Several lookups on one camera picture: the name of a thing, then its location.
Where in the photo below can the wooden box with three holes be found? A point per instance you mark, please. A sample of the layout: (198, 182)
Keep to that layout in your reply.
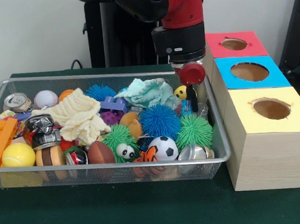
(268, 160)

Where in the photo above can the crushed clear plastic bottle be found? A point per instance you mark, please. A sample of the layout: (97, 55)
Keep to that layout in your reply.
(184, 108)

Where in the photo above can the cream knitted cloth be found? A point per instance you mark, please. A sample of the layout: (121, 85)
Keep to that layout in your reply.
(77, 115)

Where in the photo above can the mint green cloth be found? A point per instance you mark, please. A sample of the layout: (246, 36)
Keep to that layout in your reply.
(148, 91)

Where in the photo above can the clear mesh bin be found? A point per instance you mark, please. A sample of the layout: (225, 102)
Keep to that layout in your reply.
(119, 177)

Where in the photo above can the yellow tennis ball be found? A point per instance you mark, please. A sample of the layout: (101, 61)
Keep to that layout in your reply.
(18, 155)

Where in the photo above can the large blue spiky ball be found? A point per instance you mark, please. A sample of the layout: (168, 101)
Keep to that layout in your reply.
(160, 121)

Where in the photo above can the orange toy brick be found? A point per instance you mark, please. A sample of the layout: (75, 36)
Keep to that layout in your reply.
(1, 139)

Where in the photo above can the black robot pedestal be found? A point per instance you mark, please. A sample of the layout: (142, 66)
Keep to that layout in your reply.
(118, 42)

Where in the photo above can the white baseball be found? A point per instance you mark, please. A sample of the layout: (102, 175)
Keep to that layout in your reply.
(45, 99)

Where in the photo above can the black monitor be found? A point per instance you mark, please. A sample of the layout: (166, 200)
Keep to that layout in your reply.
(299, 33)

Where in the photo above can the yellow smiley ball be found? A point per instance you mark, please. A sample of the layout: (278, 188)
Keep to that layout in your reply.
(179, 93)

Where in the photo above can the green furry googly-eyed toy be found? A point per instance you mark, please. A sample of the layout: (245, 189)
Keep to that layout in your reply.
(118, 138)

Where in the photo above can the small soccer ball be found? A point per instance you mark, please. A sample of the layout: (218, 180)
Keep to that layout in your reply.
(163, 148)

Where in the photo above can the red robot arm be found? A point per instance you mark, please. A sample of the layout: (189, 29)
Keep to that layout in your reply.
(183, 5)

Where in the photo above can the green spiky ball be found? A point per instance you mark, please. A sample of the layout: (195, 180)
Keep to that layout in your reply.
(194, 131)

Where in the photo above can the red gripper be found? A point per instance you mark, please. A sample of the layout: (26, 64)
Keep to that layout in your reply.
(192, 73)

